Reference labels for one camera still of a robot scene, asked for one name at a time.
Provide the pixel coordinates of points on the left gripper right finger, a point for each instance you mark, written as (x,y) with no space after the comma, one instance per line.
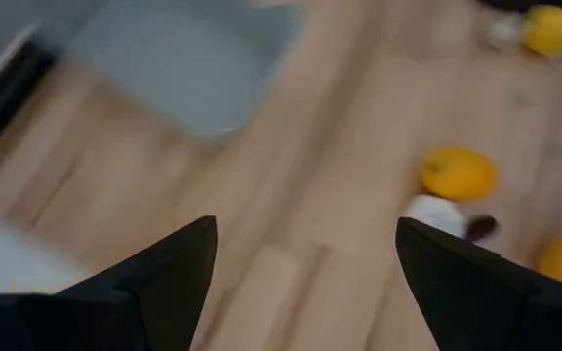
(456,283)

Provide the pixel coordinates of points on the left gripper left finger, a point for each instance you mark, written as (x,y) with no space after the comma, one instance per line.
(173,283)

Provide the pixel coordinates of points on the long-stemmed white garlic bulb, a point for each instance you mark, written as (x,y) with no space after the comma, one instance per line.
(503,31)

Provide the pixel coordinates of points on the black aluminium table frame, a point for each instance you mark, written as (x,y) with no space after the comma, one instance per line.
(3,102)

